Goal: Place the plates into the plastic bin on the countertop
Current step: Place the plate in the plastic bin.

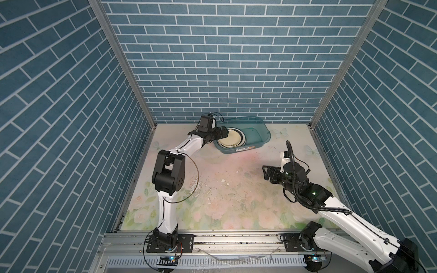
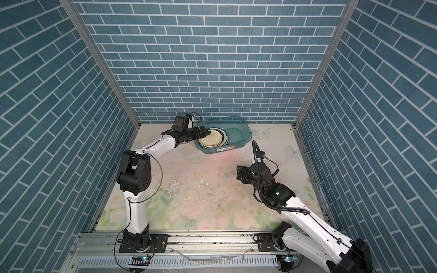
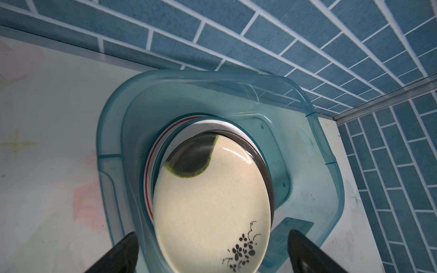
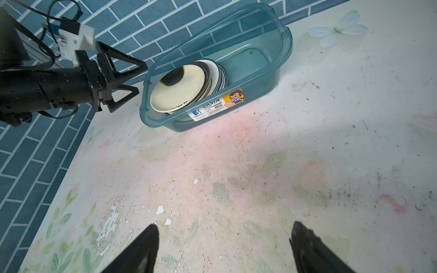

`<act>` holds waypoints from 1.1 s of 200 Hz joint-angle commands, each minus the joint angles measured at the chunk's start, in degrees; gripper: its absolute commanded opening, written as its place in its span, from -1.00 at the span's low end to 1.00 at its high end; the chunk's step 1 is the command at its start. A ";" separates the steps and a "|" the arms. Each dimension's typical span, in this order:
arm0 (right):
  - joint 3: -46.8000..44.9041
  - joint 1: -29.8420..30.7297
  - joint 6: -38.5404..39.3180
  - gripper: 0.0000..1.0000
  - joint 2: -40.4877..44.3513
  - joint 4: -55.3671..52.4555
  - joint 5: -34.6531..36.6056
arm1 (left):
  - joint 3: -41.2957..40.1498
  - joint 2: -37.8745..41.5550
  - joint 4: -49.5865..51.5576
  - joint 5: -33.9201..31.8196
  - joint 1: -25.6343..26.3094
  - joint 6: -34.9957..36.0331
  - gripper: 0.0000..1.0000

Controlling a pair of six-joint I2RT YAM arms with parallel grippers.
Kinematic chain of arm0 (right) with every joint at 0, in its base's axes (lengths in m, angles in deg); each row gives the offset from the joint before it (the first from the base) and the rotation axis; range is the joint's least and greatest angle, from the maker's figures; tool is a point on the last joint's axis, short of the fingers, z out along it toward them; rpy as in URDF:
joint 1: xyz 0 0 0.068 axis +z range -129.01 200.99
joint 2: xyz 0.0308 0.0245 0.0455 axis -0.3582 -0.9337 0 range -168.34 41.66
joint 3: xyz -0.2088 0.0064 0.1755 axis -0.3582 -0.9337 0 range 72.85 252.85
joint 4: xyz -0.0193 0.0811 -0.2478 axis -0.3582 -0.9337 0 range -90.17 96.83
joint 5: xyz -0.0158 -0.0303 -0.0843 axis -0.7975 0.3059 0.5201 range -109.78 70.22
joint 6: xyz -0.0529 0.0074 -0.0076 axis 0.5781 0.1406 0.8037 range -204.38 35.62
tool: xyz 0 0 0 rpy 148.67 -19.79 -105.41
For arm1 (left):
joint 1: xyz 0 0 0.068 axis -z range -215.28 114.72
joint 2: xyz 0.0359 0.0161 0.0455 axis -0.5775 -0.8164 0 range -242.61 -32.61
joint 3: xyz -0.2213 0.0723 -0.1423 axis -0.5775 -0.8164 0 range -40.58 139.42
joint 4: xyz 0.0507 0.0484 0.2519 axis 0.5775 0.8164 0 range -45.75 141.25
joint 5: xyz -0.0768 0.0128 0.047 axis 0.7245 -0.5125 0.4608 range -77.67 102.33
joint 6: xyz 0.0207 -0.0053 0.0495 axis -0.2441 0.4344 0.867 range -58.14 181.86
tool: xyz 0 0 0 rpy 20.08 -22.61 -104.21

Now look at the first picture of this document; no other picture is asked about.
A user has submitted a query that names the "cream plate with black patch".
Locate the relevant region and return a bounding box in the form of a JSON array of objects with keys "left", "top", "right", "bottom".
[{"left": 217, "top": 128, "right": 246, "bottom": 149}]

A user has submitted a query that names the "teal translucent plastic bin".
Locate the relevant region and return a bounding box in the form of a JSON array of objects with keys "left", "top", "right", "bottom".
[{"left": 213, "top": 116, "right": 271, "bottom": 154}]

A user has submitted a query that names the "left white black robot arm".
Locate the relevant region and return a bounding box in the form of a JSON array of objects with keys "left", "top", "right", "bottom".
[{"left": 151, "top": 113, "right": 229, "bottom": 251}]

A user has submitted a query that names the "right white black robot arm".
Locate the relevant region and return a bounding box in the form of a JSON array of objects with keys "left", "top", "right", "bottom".
[{"left": 262, "top": 160, "right": 422, "bottom": 273}]

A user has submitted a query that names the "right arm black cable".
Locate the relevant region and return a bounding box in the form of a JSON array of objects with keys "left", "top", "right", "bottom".
[{"left": 282, "top": 139, "right": 417, "bottom": 263}]

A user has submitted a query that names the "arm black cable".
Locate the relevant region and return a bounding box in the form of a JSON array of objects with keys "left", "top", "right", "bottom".
[
  {"left": 282, "top": 139, "right": 417, "bottom": 263},
  {"left": 142, "top": 149, "right": 200, "bottom": 270}
]

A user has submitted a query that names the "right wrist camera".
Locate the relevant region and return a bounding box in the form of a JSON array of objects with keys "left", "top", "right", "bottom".
[{"left": 280, "top": 151, "right": 291, "bottom": 172}]

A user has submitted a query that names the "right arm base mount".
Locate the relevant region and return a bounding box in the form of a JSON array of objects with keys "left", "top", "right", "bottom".
[{"left": 279, "top": 232, "right": 326, "bottom": 252}]

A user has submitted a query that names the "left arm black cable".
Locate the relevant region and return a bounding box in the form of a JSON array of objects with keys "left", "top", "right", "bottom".
[{"left": 142, "top": 149, "right": 200, "bottom": 270}]

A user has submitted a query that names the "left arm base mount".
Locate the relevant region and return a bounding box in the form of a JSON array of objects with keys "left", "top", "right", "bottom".
[{"left": 146, "top": 228, "right": 195, "bottom": 253}]

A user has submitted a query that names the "aluminium front rail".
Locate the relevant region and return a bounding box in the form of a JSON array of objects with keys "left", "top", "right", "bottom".
[{"left": 95, "top": 230, "right": 383, "bottom": 270}]

